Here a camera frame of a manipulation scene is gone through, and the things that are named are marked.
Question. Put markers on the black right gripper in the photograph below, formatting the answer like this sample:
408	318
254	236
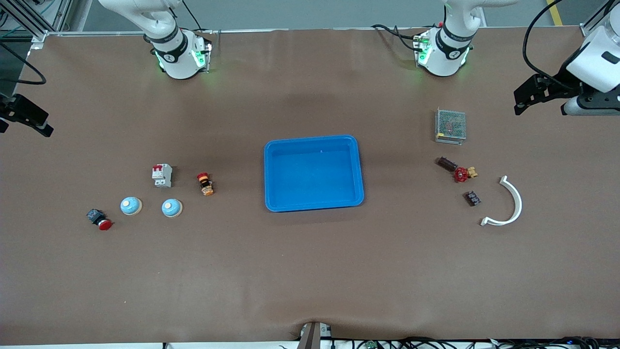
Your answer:
13	109

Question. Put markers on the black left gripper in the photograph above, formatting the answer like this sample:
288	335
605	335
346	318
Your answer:
562	82

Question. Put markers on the brown cylindrical electrolytic capacitor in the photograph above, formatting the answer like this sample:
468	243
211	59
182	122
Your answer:
447	163

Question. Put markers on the small black electronic component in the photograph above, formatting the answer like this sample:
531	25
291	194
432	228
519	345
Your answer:
472	198

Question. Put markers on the blue bell with cream button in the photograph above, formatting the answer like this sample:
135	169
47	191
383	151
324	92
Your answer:
131	206
172	208

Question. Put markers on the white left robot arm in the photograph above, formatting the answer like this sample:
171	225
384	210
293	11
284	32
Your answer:
443	58

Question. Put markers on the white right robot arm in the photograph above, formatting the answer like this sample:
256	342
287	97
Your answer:
177	53

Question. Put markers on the blue plastic tray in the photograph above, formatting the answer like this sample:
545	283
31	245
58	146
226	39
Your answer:
315	174

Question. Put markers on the metal mesh power supply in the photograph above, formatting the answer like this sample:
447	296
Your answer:
450	123

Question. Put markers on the red mushroom push button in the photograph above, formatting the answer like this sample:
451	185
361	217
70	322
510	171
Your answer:
99	220

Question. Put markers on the small red orange push button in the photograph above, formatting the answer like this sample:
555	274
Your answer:
206	184

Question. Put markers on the brown table mat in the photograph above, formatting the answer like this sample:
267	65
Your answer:
310	271

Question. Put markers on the aluminium frame profile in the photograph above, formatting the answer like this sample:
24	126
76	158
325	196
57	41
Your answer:
598	17
29	19

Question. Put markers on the white curved plastic bracket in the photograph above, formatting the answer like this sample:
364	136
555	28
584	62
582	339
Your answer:
518	203

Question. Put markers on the white circuit breaker red switch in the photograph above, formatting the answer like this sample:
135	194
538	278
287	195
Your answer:
162	175

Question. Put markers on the grey metal post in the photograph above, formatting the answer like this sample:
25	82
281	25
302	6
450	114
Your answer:
315	334

